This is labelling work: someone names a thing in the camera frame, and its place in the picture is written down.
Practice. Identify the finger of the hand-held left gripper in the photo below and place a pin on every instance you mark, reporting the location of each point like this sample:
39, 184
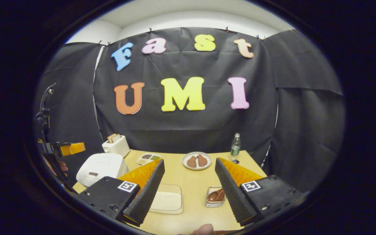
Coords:
73, 148

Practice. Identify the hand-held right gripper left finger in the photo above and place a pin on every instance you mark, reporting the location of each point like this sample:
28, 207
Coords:
145, 199

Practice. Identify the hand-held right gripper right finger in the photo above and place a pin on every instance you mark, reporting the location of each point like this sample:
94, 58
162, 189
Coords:
233, 199

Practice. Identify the brown wooden spoon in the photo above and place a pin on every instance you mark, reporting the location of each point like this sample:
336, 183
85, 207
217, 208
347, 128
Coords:
215, 195

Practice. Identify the white rice cooker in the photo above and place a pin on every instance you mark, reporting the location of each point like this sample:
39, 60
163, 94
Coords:
101, 164

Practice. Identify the toast bread slice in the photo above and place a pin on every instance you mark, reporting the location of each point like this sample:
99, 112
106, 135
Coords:
110, 138
117, 137

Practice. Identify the divided seasoning dish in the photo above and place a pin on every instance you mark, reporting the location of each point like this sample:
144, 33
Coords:
148, 159

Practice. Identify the white toaster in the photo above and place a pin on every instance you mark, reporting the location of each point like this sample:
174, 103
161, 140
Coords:
116, 148

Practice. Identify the brown meat piece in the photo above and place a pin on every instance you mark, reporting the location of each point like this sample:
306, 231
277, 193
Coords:
192, 162
202, 160

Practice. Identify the green plastic bottle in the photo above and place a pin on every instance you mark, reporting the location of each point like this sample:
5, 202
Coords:
235, 147

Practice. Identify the white round plate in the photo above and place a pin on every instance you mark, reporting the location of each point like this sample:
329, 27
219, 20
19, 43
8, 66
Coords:
184, 161

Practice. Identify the black backdrop cloth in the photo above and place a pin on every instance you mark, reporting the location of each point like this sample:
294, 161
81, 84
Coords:
188, 130

